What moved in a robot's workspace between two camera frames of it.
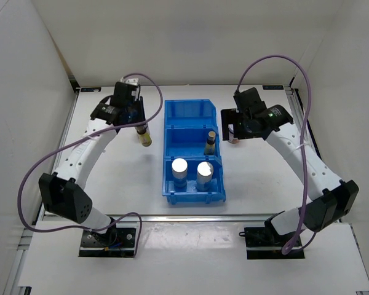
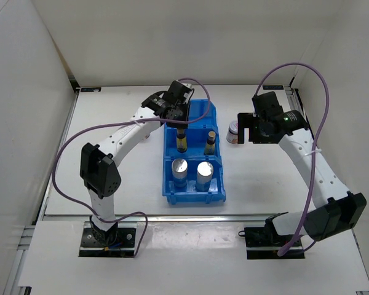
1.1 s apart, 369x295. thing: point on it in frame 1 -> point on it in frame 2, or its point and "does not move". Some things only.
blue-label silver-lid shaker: [179, 171] does not move
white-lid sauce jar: [232, 139] does not move
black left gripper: [141, 115] -> [185, 108]
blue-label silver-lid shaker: [205, 171] does not move
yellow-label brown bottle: [144, 135] -> [181, 143]
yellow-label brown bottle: [210, 144] does not move
